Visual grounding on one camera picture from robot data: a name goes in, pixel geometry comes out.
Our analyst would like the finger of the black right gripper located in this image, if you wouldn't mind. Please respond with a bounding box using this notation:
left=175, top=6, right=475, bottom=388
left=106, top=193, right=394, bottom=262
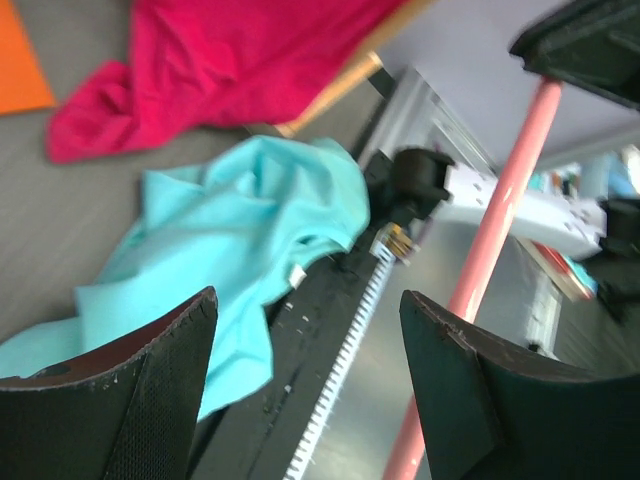
left=510, top=0, right=639, bottom=110

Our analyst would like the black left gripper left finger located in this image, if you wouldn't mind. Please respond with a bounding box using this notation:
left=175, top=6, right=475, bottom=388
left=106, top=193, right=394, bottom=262
left=1, top=287, right=218, bottom=479

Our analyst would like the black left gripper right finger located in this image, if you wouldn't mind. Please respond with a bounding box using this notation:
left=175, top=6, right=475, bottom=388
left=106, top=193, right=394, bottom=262
left=399, top=290, right=639, bottom=479

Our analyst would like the pink plastic hanger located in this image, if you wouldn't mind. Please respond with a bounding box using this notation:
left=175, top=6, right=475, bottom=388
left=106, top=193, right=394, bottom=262
left=383, top=77, right=563, bottom=479

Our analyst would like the teal t shirt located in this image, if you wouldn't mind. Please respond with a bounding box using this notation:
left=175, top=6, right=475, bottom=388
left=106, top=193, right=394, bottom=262
left=1, top=136, right=369, bottom=416

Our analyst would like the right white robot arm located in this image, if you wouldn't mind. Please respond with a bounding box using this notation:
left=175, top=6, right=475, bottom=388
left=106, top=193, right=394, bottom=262
left=365, top=1, right=639, bottom=321

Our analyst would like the magenta t shirt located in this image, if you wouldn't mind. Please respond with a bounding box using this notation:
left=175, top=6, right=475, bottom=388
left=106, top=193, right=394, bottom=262
left=46, top=1, right=399, bottom=163

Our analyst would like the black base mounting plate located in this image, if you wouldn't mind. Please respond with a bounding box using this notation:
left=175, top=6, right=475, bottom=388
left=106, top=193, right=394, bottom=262
left=187, top=228, right=379, bottom=479

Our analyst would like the white slotted cable duct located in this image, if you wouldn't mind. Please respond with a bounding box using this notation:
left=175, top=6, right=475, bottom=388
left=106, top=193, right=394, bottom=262
left=283, top=240, right=395, bottom=480

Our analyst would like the wooden clothes rack frame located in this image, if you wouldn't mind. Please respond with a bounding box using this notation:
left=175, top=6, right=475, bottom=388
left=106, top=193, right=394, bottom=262
left=271, top=0, right=433, bottom=138

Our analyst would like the orange ring binder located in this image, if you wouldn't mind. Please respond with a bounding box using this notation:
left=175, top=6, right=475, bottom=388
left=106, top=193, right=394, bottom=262
left=0, top=0, right=56, bottom=115

